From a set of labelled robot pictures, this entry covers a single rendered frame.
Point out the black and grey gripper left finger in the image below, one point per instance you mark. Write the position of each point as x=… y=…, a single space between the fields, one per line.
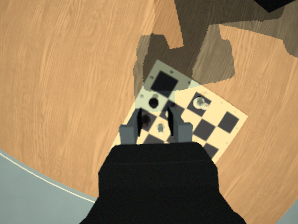
x=130 y=132

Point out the cream and black chessboard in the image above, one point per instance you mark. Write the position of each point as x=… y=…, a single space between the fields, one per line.
x=213 y=128

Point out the black chess pawn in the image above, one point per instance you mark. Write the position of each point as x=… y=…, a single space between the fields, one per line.
x=153 y=103
x=146 y=120

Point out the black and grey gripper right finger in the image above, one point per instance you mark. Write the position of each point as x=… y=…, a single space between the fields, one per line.
x=182 y=131

